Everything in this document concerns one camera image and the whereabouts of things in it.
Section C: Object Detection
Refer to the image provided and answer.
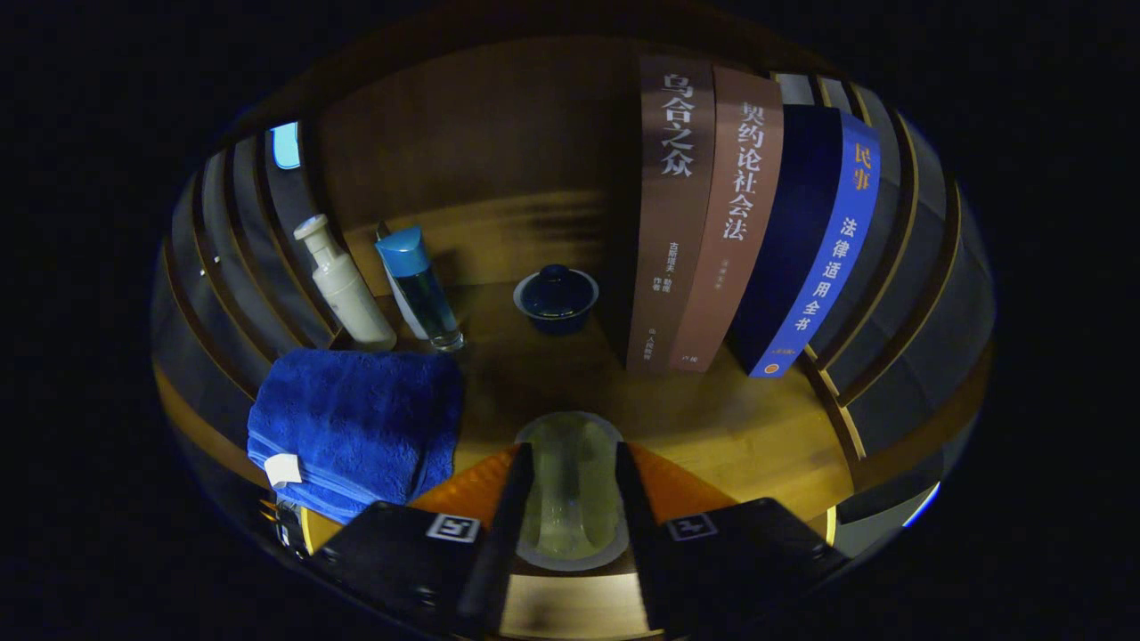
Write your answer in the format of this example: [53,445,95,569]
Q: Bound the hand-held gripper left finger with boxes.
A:
[307,442,535,637]

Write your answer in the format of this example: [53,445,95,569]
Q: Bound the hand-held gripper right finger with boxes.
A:
[615,441,851,633]

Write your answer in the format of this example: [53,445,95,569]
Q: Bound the yellow handled round scrub brush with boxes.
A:
[514,411,629,572]

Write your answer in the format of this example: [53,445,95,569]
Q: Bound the wooden countertop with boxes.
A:
[153,280,860,640]

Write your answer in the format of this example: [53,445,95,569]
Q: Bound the brown wooden cabinet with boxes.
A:
[150,4,996,637]

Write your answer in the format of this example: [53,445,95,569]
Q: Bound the folded blue towel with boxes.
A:
[247,347,464,526]

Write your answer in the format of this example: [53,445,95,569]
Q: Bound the dark blue lidded teacup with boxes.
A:
[513,264,600,337]

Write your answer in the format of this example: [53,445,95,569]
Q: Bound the teal capped bottle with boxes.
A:
[374,225,466,353]

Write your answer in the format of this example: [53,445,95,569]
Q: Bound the white pump bottle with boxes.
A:
[294,214,398,353]

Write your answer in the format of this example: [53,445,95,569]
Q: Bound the dark brown book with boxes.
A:
[625,55,716,375]

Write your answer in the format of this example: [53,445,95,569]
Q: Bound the reddish brown book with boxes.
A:
[668,65,785,373]

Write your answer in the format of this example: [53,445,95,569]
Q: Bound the blue book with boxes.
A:
[726,104,883,379]

